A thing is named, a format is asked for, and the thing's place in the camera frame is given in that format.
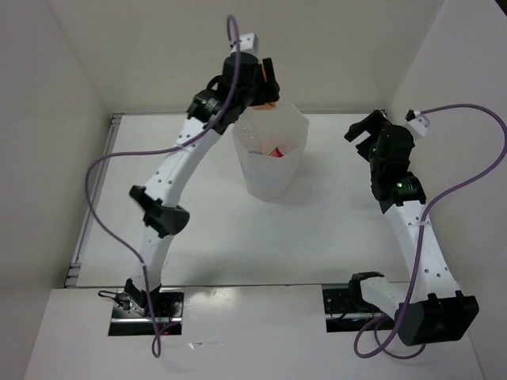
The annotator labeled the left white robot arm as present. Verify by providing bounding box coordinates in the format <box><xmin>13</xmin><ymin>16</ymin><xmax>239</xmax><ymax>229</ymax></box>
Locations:
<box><xmin>124</xmin><ymin>52</ymin><xmax>280</xmax><ymax>317</ymax></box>

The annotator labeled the translucent white bin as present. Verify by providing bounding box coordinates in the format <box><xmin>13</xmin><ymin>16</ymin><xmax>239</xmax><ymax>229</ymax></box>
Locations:
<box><xmin>232</xmin><ymin>103</ymin><xmax>310</xmax><ymax>200</ymax></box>

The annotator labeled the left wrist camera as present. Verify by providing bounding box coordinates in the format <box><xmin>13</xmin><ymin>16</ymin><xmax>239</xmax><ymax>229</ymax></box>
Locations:
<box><xmin>231</xmin><ymin>32</ymin><xmax>259</xmax><ymax>56</ymax></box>

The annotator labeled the red label water bottle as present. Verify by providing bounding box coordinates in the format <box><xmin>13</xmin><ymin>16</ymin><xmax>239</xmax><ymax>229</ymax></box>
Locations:
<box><xmin>269</xmin><ymin>144</ymin><xmax>298</xmax><ymax>158</ymax></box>

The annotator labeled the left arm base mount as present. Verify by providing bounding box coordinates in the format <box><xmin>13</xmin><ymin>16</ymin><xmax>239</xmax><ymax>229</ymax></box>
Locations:
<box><xmin>97</xmin><ymin>288</ymin><xmax>184</xmax><ymax>336</ymax></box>

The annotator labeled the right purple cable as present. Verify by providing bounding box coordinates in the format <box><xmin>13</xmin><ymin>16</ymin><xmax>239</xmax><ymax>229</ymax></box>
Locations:
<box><xmin>353</xmin><ymin>103</ymin><xmax>507</xmax><ymax>359</ymax></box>

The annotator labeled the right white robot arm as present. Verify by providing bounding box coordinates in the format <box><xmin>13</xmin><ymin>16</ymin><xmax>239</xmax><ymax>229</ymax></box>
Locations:
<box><xmin>345</xmin><ymin>110</ymin><xmax>479</xmax><ymax>346</ymax></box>

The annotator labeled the aluminium table edge rail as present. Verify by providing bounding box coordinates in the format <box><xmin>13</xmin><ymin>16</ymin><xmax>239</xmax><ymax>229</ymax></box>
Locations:
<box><xmin>63</xmin><ymin>113</ymin><xmax>123</xmax><ymax>288</ymax></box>

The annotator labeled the blue label clear bottle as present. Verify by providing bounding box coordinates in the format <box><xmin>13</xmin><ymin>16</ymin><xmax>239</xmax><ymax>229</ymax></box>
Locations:
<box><xmin>238</xmin><ymin>123</ymin><xmax>262</xmax><ymax>154</ymax></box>

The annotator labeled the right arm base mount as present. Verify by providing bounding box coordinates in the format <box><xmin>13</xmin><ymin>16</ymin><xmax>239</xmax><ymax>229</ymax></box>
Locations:
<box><xmin>322</xmin><ymin>284</ymin><xmax>381</xmax><ymax>333</ymax></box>

